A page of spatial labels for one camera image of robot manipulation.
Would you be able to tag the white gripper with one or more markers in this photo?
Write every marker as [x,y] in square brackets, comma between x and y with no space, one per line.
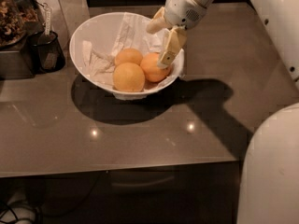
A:
[183,10]

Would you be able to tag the glass jar of nuts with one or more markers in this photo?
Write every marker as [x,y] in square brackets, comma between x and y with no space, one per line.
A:
[15,15]

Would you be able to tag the black mesh cup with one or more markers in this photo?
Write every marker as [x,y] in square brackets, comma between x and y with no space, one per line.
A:
[46,52]

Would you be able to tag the white tag utensil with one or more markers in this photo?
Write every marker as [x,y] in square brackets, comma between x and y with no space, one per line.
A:
[47,18]

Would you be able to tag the white bowl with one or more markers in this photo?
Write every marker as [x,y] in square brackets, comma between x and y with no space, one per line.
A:
[93,34]

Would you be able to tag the white paper napkin liner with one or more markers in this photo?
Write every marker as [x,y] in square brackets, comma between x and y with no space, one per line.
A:
[130,34]

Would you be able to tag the orange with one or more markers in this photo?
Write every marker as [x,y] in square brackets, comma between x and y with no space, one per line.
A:
[128,56]
[152,72]
[128,77]

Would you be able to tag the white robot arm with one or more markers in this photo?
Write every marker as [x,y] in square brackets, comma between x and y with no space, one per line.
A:
[268,192]

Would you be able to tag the dark metal box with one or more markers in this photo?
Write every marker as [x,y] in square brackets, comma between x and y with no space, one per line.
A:
[16,63]

